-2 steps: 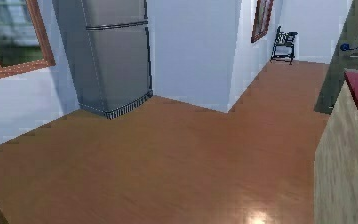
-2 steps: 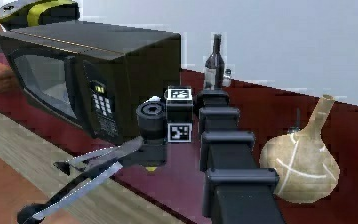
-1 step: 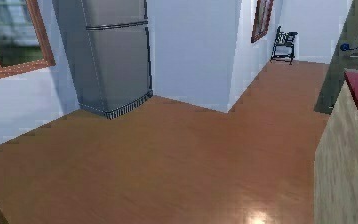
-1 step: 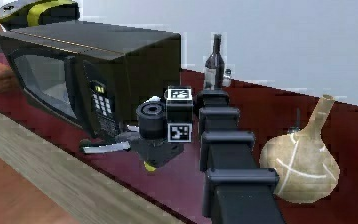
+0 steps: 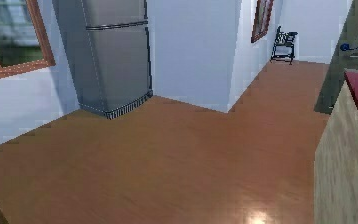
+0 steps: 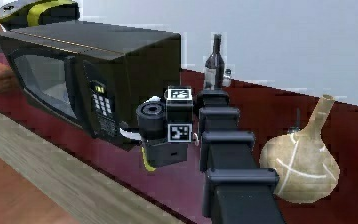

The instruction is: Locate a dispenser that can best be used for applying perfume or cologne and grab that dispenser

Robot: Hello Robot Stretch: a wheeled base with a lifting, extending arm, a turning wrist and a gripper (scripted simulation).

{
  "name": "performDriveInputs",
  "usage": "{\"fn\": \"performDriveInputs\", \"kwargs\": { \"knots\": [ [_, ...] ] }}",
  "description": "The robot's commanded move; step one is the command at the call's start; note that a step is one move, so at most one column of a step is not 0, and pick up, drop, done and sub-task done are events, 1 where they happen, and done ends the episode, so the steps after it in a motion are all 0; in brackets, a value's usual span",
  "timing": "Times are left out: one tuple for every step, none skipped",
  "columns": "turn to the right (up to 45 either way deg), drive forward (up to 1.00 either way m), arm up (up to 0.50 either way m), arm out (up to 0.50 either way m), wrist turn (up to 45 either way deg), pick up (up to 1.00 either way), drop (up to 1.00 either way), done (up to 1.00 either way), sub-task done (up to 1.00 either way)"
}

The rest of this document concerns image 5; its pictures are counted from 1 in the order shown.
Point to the grey steel fridge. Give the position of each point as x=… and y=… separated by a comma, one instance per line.
x=117, y=63

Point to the black metal chair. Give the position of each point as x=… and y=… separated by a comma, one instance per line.
x=283, y=45

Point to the beige counter with red top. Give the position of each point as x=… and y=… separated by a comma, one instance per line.
x=345, y=156

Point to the dark olive cabinet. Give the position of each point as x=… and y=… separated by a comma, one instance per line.
x=347, y=63

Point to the small blue round object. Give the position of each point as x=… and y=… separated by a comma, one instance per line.
x=345, y=47

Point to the brown framed window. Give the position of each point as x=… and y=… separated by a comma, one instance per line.
x=13, y=33

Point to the brown framed wall picture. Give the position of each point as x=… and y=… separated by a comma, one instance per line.
x=261, y=18

